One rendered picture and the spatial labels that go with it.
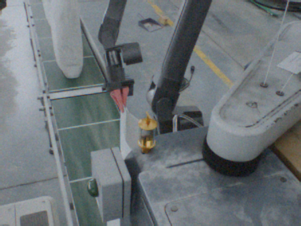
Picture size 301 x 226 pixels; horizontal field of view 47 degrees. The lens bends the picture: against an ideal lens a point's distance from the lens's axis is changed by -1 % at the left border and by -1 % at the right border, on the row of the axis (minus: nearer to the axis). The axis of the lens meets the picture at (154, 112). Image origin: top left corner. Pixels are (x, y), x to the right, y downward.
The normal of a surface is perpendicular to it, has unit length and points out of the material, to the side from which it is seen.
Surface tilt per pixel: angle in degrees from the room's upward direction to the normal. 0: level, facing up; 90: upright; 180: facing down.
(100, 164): 0
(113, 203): 90
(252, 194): 0
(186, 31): 75
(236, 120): 0
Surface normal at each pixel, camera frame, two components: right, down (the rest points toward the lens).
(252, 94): 0.07, -0.80
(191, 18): 0.16, 0.37
